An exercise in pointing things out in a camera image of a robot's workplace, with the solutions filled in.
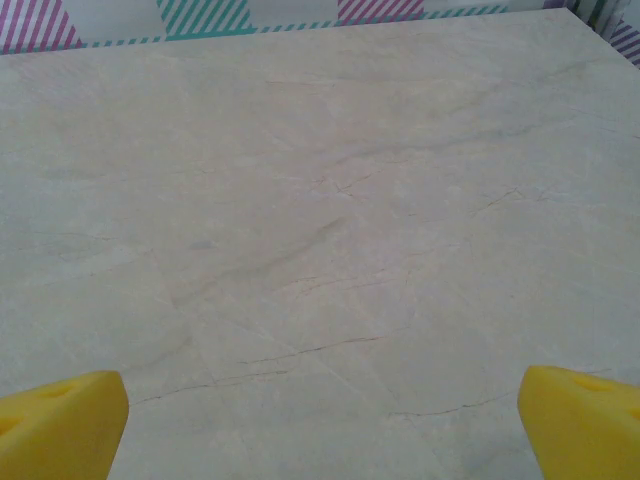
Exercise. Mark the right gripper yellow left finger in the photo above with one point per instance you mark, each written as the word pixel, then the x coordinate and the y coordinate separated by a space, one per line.
pixel 55 430

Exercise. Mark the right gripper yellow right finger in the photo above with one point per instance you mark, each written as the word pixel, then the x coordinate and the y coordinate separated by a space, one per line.
pixel 585 435

